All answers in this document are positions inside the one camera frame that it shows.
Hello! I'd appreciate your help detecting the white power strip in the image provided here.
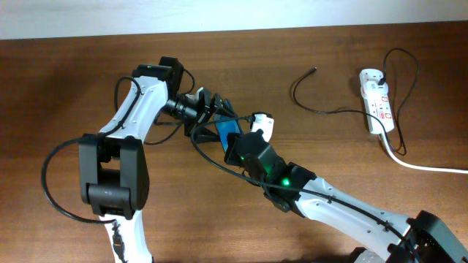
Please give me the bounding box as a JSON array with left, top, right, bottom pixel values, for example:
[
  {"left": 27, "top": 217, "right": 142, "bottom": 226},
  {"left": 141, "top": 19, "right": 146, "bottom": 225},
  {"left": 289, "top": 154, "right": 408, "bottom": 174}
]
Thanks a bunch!
[{"left": 359, "top": 69, "right": 395, "bottom": 134}]

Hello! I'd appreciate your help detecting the blue Galaxy smartphone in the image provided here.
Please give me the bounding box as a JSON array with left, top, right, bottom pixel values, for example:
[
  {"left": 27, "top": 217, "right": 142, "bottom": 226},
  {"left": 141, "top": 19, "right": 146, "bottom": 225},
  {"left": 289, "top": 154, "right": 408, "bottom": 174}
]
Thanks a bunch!
[{"left": 214, "top": 114, "right": 243, "bottom": 152}]

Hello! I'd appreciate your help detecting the black charger cable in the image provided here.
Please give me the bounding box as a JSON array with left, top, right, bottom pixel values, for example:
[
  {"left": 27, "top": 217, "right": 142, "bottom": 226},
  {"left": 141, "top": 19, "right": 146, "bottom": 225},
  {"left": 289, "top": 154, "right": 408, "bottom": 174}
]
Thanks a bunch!
[{"left": 290, "top": 47, "right": 420, "bottom": 156}]

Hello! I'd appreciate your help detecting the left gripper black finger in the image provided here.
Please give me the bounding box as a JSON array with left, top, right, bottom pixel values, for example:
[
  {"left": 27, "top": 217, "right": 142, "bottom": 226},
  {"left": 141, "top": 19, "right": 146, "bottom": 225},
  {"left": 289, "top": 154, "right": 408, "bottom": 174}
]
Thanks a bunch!
[
  {"left": 192, "top": 126, "right": 220, "bottom": 144},
  {"left": 210, "top": 94, "right": 234, "bottom": 118}
]

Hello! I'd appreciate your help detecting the white power strip cord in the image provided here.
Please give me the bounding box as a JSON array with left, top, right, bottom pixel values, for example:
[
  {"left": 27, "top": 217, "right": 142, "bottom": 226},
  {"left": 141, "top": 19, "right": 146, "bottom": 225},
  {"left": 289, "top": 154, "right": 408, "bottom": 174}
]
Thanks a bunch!
[{"left": 378, "top": 131, "right": 468, "bottom": 175}]

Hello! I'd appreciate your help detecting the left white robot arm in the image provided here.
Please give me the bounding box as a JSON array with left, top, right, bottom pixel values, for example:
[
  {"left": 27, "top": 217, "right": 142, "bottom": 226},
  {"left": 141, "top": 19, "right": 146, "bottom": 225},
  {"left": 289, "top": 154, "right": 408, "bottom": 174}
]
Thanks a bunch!
[{"left": 79, "top": 57, "right": 234, "bottom": 262}]

